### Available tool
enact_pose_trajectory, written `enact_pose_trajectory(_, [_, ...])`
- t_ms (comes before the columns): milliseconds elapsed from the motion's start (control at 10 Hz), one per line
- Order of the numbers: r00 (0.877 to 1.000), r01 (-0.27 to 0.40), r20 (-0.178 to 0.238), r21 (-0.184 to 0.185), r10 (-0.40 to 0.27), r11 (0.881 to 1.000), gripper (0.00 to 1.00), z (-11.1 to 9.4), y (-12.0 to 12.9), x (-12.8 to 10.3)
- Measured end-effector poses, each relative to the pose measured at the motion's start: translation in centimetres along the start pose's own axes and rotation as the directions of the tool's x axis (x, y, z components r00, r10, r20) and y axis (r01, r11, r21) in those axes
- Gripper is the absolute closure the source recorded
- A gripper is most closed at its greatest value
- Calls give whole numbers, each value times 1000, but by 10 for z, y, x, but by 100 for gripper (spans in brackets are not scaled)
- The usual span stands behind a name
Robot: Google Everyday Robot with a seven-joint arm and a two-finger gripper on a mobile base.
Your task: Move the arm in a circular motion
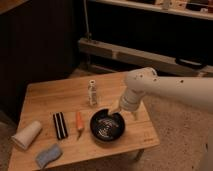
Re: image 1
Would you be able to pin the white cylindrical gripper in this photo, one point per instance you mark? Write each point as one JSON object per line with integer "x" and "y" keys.
{"x": 129, "y": 101}

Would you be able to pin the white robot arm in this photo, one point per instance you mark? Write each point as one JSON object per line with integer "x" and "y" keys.
{"x": 182, "y": 113}

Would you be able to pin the black round pan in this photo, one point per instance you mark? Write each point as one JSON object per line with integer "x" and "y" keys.
{"x": 107, "y": 127}

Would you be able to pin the wooden table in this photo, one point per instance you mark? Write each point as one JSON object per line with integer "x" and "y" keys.
{"x": 69, "y": 96}

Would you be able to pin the orange carrot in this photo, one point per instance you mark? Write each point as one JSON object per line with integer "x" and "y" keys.
{"x": 79, "y": 124}

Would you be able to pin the black white striped block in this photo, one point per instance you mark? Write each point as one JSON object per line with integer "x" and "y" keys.
{"x": 60, "y": 126}

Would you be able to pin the blue grey sponge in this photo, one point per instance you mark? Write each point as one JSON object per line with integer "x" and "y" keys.
{"x": 49, "y": 155}

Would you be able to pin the metal pole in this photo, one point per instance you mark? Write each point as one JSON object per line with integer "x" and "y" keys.
{"x": 88, "y": 34}

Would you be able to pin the wooden shelf unit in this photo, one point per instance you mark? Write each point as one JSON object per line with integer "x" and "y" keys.
{"x": 150, "y": 34}

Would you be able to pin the white paper cup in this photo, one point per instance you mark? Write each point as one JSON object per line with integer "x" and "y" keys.
{"x": 24, "y": 138}

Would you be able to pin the black handle object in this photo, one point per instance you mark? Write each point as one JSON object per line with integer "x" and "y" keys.
{"x": 189, "y": 64}

